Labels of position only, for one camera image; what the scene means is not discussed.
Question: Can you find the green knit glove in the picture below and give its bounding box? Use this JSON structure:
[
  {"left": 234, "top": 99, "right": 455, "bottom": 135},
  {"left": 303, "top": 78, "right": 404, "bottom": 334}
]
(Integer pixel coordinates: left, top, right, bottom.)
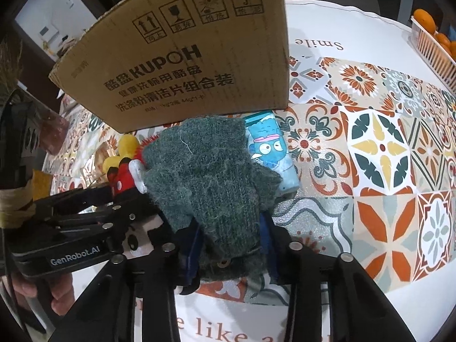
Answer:
[{"left": 142, "top": 117, "right": 283, "bottom": 281}]

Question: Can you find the dried grass bunch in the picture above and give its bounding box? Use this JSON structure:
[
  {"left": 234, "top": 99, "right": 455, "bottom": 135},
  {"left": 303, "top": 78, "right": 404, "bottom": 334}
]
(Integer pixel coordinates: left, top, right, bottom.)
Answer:
[{"left": 0, "top": 39, "right": 23, "bottom": 95}]

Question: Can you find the white plastic basket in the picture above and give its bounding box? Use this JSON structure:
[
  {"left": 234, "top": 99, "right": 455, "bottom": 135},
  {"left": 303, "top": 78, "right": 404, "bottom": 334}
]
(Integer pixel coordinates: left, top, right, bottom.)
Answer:
[{"left": 408, "top": 15, "right": 456, "bottom": 92}]

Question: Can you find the red yellow mouse plush toy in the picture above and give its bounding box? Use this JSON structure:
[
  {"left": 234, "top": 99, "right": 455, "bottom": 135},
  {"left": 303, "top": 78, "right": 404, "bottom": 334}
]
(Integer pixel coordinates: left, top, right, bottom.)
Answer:
[{"left": 103, "top": 135, "right": 148, "bottom": 196}]

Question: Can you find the brown cardboard box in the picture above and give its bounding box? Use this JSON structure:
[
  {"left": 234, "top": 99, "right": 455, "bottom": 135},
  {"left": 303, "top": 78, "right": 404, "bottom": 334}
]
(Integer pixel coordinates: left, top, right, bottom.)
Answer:
[{"left": 48, "top": 0, "right": 290, "bottom": 133}]

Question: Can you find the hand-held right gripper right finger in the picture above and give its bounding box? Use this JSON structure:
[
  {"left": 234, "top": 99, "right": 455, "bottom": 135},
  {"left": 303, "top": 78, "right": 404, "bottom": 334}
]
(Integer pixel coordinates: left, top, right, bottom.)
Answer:
[{"left": 259, "top": 214, "right": 418, "bottom": 342}]

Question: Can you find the red spiky ball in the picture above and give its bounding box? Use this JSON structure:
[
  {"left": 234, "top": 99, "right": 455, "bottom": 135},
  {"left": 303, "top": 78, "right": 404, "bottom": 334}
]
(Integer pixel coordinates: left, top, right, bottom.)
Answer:
[{"left": 137, "top": 133, "right": 162, "bottom": 161}]

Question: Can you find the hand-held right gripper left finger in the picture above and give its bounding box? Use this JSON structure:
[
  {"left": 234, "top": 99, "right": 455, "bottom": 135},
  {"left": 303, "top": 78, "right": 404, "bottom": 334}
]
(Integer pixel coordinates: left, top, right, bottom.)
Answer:
[{"left": 48, "top": 218, "right": 204, "bottom": 342}]

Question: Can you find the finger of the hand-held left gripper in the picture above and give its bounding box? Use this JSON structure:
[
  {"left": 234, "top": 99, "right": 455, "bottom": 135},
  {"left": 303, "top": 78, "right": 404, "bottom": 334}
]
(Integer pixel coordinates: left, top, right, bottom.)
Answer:
[
  {"left": 34, "top": 184, "right": 120, "bottom": 212},
  {"left": 53, "top": 199, "right": 152, "bottom": 254}
]

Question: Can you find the black white panda plush toy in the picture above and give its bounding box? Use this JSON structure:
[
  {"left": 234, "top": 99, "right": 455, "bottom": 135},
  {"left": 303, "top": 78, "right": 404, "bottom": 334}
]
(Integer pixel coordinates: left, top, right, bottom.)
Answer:
[{"left": 120, "top": 214, "right": 171, "bottom": 258}]

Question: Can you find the blue cartoon packet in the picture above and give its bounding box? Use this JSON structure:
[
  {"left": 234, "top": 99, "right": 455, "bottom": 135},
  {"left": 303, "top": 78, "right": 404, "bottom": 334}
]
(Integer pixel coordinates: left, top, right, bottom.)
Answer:
[{"left": 244, "top": 110, "right": 300, "bottom": 197}]

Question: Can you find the golden shiny wrapper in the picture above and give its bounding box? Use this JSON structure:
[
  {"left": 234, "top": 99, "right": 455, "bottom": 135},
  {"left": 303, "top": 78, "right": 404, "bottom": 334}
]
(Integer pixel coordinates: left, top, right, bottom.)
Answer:
[{"left": 81, "top": 142, "right": 120, "bottom": 188}]

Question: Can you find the twine wrapped vase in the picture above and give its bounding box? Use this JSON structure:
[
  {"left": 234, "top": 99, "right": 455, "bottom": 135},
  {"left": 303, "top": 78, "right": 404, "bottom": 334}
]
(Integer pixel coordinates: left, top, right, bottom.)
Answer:
[{"left": 0, "top": 182, "right": 37, "bottom": 229}]

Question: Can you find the patterned tile print tablecloth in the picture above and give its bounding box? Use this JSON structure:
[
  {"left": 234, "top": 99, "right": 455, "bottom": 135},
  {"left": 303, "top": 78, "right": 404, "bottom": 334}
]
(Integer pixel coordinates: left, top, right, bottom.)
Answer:
[{"left": 44, "top": 0, "right": 456, "bottom": 342}]

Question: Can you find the person's left hand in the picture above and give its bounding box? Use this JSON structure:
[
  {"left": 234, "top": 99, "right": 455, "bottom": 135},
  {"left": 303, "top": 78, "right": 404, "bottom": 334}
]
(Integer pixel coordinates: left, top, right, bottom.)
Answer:
[{"left": 0, "top": 270, "right": 74, "bottom": 330}]

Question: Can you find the clear glass cup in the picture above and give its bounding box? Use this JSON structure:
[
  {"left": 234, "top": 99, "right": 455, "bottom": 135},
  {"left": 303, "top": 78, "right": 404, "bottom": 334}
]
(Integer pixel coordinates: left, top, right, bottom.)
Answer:
[{"left": 38, "top": 109, "right": 71, "bottom": 156}]

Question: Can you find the mustard yellow cloth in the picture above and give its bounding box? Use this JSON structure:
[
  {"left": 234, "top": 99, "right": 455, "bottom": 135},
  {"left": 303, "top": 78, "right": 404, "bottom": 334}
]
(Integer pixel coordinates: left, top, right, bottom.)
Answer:
[{"left": 31, "top": 169, "right": 55, "bottom": 201}]

